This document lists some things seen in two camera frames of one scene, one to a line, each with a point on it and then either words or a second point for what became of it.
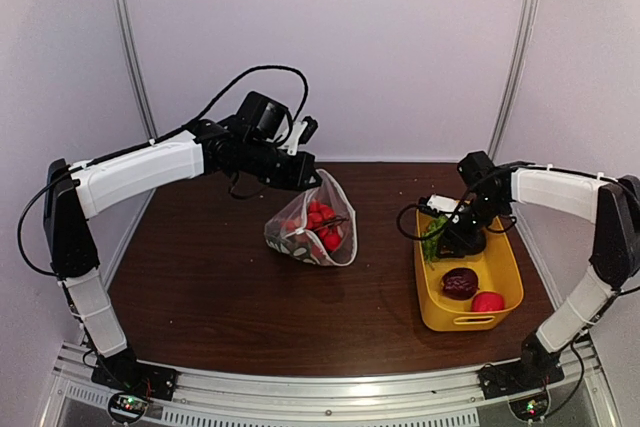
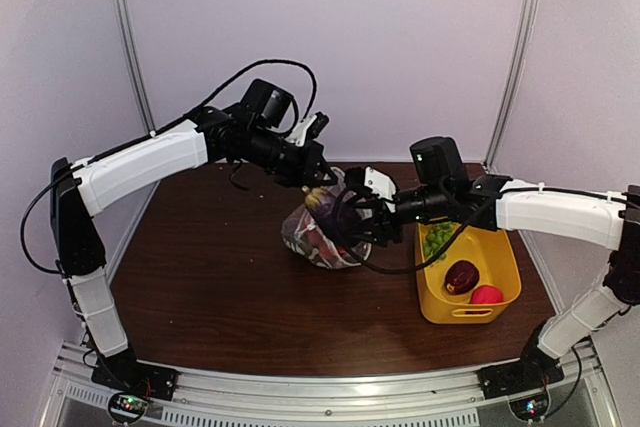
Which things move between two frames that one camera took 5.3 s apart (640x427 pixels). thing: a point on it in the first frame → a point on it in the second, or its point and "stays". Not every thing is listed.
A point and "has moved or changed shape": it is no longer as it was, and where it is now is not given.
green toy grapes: [431, 235] stays
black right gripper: [448, 237] → [379, 228]
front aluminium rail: [402, 397] stays
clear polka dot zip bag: [318, 225] has moved or changed shape
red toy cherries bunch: [321, 219] → [324, 250]
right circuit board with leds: [530, 409] stays
